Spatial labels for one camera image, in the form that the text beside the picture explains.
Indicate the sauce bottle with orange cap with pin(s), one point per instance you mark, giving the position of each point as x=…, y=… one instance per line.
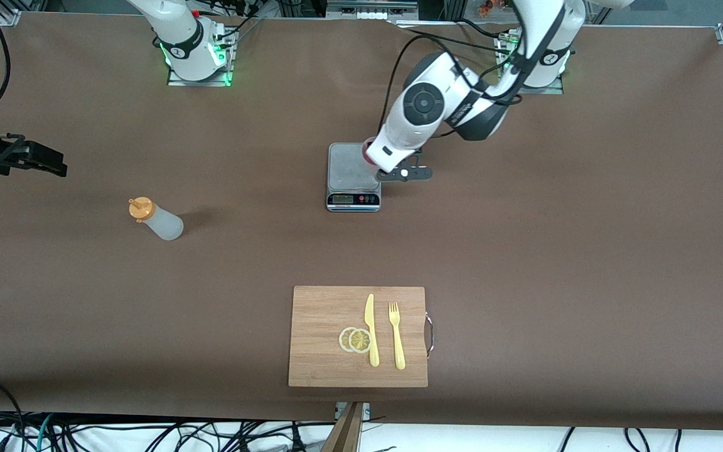
x=164, y=225

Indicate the pink plastic cup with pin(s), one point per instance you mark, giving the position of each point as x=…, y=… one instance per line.
x=368, y=152

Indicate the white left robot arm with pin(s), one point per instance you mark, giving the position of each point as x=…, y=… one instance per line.
x=424, y=103

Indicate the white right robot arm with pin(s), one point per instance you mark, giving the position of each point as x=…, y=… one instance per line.
x=179, y=31

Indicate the silver digital kitchen scale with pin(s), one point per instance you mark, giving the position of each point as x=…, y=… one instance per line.
x=346, y=169

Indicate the wooden cutting board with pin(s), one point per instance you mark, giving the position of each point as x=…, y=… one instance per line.
x=324, y=339

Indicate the lemon slice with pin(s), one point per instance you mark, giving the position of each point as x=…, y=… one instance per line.
x=343, y=339
x=360, y=341

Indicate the white power strip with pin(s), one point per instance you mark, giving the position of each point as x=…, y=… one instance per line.
x=374, y=15

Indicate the yellow plastic knife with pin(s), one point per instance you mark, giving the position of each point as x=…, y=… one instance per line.
x=371, y=333

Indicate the yellow plastic fork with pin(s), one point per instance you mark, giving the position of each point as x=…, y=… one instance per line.
x=397, y=339

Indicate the brown table cover sheet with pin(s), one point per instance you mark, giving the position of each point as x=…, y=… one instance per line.
x=556, y=301

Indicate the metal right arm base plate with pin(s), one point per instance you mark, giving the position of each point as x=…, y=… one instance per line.
x=198, y=83

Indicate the wooden post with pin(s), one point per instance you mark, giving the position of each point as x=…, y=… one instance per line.
x=346, y=433

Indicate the metal corner bracket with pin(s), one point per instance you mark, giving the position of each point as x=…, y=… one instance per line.
x=366, y=411

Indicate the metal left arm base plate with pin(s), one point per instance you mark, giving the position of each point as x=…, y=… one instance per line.
x=550, y=90

